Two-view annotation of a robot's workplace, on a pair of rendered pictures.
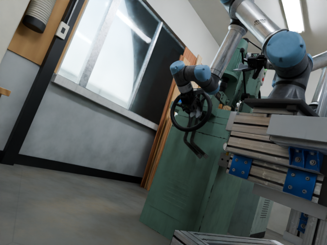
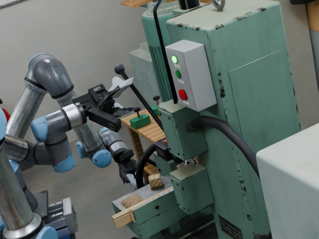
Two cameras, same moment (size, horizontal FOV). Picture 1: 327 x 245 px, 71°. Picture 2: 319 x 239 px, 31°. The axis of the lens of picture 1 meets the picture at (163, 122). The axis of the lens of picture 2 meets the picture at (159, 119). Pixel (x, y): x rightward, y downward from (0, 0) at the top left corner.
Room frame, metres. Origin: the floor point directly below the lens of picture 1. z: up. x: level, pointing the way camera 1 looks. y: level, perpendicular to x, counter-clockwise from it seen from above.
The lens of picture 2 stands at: (2.46, -1.90, 1.87)
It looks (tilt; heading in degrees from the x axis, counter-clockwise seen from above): 22 degrees down; 120
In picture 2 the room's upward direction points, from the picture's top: 15 degrees counter-clockwise
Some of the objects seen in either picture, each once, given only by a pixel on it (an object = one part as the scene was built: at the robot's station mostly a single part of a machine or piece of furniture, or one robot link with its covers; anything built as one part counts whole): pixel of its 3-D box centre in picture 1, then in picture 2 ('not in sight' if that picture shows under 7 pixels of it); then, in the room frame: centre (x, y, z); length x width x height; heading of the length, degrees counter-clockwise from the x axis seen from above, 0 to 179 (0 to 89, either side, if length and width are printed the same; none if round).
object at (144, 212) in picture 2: not in sight; (212, 178); (1.71, -0.37, 0.93); 0.60 x 0.02 x 0.06; 53
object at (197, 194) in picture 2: (245, 111); (191, 188); (1.73, -0.58, 1.02); 0.09 x 0.07 x 0.12; 53
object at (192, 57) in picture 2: (260, 75); (190, 75); (1.85, -0.64, 1.40); 0.10 x 0.06 x 0.16; 143
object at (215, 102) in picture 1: (205, 103); (179, 160); (1.52, -0.23, 0.91); 0.15 x 0.14 x 0.09; 53
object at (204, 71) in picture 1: (198, 75); (91, 148); (1.04, -0.08, 0.90); 0.11 x 0.11 x 0.08; 49
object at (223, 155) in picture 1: (228, 162); not in sight; (1.41, -0.46, 0.58); 0.12 x 0.08 x 0.08; 143
